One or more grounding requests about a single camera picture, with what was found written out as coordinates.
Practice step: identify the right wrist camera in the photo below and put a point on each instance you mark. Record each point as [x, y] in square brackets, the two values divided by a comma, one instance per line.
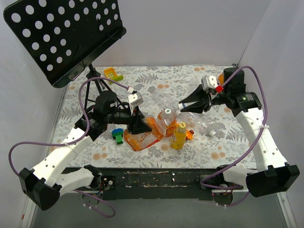
[210, 85]

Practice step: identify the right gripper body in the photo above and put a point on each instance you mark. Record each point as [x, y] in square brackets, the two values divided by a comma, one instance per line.
[209, 99]

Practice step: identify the green blue toy block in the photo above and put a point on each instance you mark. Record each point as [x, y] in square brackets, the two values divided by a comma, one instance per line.
[117, 135]

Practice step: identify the black perforated music stand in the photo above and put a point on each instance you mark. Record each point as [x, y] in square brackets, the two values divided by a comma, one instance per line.
[65, 36]

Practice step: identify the crushed orange label bottle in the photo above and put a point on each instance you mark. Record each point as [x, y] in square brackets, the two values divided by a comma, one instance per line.
[138, 142]

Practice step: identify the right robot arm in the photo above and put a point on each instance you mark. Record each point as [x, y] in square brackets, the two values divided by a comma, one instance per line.
[262, 169]

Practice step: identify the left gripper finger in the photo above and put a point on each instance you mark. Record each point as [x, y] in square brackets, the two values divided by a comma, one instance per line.
[137, 113]
[137, 125]

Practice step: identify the yellow juice bottle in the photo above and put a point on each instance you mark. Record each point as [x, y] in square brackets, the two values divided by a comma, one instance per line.
[179, 137]

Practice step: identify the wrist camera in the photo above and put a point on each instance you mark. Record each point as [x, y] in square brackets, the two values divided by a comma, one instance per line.
[210, 85]
[135, 100]

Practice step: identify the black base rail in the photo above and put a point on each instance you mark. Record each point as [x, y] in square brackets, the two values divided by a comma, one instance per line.
[153, 183]

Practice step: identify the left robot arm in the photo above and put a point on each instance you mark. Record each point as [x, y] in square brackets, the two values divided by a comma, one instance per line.
[45, 182]

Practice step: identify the orange juice bottle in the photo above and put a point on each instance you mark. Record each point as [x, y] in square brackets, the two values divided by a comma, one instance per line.
[221, 79]

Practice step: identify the clear bottle white cap lower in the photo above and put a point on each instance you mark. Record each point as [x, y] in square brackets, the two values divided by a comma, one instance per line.
[197, 121]

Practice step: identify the white blue bottle cap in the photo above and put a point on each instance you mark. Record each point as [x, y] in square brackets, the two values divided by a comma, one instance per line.
[181, 106]

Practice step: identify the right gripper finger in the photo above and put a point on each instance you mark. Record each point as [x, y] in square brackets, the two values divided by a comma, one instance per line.
[198, 95]
[194, 107]

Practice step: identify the clear bottle blue cap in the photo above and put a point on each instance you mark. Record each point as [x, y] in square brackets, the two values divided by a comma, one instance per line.
[192, 85]

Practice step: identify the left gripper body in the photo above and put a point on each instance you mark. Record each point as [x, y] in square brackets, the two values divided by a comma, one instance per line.
[132, 121]

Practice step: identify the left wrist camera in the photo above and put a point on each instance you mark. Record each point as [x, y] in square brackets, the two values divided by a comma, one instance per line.
[135, 100]

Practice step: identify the floral patterned table mat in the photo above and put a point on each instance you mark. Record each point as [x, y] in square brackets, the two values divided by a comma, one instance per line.
[228, 144]

